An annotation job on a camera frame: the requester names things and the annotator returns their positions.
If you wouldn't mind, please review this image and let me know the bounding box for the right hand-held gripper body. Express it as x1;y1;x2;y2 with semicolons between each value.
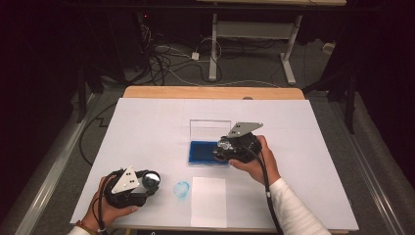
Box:
221;121;264;165

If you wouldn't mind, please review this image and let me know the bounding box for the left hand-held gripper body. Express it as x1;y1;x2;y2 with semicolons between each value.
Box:
103;164;152;210

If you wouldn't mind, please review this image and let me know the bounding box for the stamp with clear handle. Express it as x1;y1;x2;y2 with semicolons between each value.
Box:
213;136;233;162

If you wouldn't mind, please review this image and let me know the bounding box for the blue ink pad box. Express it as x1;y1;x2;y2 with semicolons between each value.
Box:
188;118;233;166

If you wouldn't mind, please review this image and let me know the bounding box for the person's right hand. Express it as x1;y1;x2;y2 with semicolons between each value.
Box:
228;135;282;186

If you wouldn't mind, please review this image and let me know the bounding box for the person's left hand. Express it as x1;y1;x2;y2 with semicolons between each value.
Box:
81;176;140;231

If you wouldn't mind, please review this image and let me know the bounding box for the large white board sheet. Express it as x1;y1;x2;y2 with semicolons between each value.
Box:
69;97;360;231

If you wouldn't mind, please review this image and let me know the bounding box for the white paper sheet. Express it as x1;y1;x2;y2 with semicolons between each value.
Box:
190;176;228;229

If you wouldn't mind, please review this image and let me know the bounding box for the small white box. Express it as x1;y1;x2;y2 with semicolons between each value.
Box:
322;41;337;55

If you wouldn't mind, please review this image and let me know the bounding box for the left hand-held gripper cable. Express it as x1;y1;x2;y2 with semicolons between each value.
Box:
91;174;115;235

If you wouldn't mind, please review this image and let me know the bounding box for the hand-held gripper cable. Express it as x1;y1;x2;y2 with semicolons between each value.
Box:
91;174;115;235
241;145;285;235

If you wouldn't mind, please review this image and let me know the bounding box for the right hand-held gripper cable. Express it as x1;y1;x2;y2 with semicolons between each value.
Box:
241;145;285;235

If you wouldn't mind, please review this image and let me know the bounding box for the black floor cable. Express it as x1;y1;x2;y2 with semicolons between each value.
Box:
78;102;117;166

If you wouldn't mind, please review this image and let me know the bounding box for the long white floor cable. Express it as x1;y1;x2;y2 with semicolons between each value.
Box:
167;67;282;89

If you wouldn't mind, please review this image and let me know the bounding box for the brown wrist bracelet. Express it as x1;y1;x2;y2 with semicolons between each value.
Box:
75;220;99;235

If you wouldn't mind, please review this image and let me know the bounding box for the metal floor rail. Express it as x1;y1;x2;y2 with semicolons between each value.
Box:
329;101;407;235
11;92;101;235

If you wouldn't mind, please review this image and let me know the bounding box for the white desk frame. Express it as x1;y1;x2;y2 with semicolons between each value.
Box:
197;0;346;86

